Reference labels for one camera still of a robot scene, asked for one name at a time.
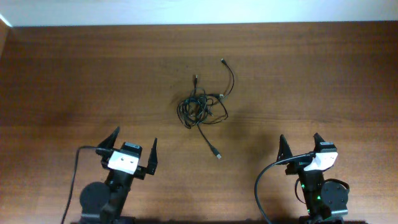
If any black USB cable long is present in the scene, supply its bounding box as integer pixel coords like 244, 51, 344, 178
176, 75, 229, 159

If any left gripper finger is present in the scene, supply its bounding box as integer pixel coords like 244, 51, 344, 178
98, 126, 120, 149
147, 138, 158, 175

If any right camera cable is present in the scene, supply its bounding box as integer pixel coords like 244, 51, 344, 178
254, 151, 315, 224

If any black USB cable short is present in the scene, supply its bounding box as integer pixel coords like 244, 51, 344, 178
178, 58, 235, 123

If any camera cable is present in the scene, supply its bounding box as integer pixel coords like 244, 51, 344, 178
254, 151, 315, 224
60, 146, 113, 224

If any left camera cable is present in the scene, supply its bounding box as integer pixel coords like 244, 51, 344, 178
60, 146, 113, 224

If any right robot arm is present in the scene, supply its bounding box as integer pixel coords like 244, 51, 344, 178
277, 133, 349, 223

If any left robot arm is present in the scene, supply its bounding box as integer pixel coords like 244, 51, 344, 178
78, 128, 158, 224

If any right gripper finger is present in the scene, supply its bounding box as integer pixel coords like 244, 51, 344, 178
313, 133, 325, 152
276, 134, 293, 162

